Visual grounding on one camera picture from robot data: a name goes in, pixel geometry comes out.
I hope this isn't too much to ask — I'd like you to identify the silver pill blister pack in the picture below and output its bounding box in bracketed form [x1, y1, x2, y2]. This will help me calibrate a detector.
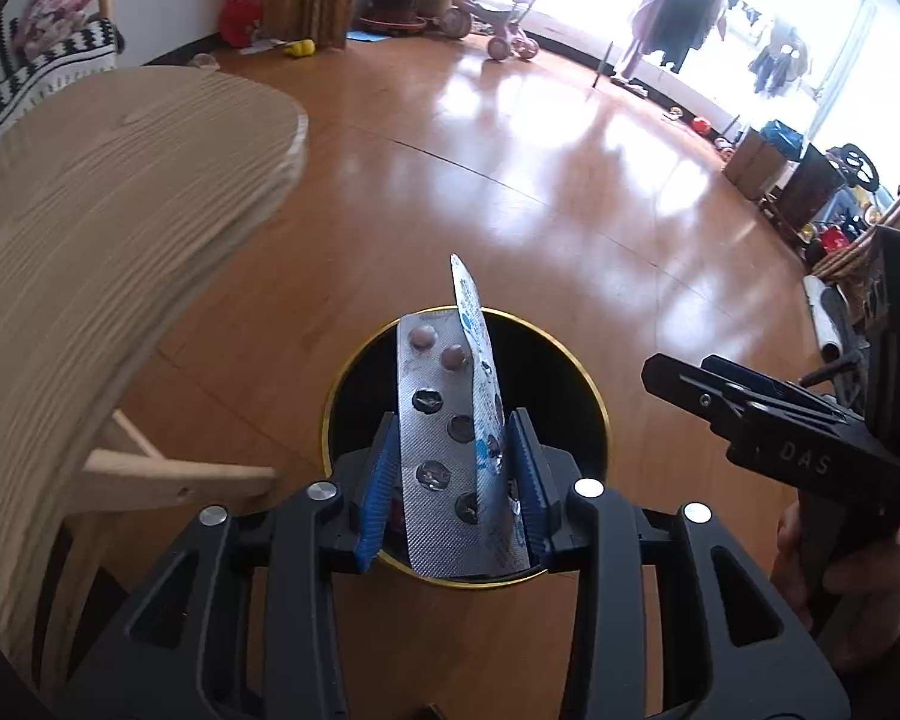
[394, 310, 532, 580]

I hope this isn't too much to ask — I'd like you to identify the blue printed blister pack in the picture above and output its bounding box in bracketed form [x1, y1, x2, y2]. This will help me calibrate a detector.
[450, 253, 532, 571]

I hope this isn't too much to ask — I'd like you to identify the black toy car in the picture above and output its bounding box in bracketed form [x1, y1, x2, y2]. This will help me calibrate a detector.
[821, 141, 897, 241]

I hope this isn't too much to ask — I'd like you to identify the person's right hand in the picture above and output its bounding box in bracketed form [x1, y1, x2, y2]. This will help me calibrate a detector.
[771, 501, 900, 674]

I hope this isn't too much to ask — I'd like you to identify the wooden oval table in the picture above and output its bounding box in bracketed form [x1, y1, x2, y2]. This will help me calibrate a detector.
[0, 64, 310, 691]

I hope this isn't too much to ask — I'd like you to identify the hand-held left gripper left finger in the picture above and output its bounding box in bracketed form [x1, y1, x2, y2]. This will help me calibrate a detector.
[56, 411, 402, 720]

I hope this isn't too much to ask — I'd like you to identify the wicker basket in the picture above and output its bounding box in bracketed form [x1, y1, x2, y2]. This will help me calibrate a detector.
[808, 163, 900, 287]

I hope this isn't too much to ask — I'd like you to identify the red bag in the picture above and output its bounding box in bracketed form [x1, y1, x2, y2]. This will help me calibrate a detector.
[219, 0, 265, 51]

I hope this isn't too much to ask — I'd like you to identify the pink plush toy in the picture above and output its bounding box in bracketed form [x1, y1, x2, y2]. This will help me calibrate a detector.
[9, 0, 100, 62]

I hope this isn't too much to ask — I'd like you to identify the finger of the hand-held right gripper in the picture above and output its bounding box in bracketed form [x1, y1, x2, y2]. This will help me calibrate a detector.
[701, 355, 852, 417]
[641, 352, 852, 466]

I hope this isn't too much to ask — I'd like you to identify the white paper roll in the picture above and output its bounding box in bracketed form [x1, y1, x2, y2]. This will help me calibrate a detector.
[801, 274, 847, 362]

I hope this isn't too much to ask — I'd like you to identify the clothes rack with clothes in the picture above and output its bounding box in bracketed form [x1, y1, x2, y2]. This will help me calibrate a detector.
[616, 0, 815, 100]

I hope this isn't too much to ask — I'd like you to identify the black gold-rimmed trash bin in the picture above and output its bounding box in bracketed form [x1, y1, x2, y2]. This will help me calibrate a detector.
[322, 306, 613, 587]

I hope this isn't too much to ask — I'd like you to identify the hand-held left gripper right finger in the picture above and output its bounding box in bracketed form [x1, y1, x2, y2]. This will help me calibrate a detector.
[504, 406, 852, 720]

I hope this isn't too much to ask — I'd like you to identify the black white striped blanket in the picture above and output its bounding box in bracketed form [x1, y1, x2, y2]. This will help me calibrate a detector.
[0, 15, 125, 160]

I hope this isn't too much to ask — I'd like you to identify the children's tricycle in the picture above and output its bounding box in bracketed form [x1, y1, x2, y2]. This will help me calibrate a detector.
[441, 0, 544, 62]

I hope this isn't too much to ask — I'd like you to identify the cardboard box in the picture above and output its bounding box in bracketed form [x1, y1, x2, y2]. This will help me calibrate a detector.
[722, 126, 796, 202]

